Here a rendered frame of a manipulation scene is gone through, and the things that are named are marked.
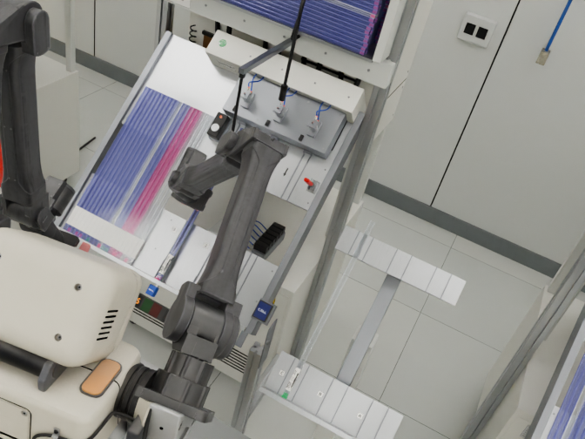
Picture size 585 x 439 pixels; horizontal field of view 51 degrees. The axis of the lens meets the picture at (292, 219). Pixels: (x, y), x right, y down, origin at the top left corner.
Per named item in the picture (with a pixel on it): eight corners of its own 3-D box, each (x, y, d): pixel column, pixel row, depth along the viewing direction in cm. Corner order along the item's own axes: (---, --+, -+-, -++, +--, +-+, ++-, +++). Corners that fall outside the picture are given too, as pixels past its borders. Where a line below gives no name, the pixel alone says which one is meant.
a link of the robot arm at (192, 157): (170, 181, 152) (200, 197, 155) (190, 140, 154) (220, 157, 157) (160, 182, 163) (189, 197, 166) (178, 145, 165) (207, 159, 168)
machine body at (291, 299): (260, 406, 237) (293, 293, 199) (113, 322, 253) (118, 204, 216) (327, 306, 286) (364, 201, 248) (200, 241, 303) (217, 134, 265)
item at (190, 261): (249, 328, 173) (246, 327, 170) (64, 228, 189) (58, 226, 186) (280, 268, 176) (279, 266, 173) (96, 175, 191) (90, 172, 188)
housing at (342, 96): (354, 131, 186) (352, 112, 172) (217, 72, 198) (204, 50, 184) (366, 109, 187) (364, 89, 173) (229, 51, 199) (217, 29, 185)
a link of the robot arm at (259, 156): (257, 105, 113) (301, 132, 117) (225, 133, 124) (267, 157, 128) (174, 336, 93) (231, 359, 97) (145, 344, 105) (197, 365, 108)
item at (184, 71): (310, 214, 181) (308, 210, 176) (127, 128, 196) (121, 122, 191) (359, 118, 185) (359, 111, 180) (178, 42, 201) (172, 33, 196)
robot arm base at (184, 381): (130, 393, 91) (204, 423, 90) (152, 341, 94) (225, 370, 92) (144, 394, 100) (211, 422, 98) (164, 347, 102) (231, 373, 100)
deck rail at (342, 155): (255, 335, 175) (251, 334, 169) (249, 333, 175) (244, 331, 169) (366, 121, 185) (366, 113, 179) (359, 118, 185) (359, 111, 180)
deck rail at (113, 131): (66, 233, 191) (56, 229, 185) (61, 231, 191) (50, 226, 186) (178, 42, 201) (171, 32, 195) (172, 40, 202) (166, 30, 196)
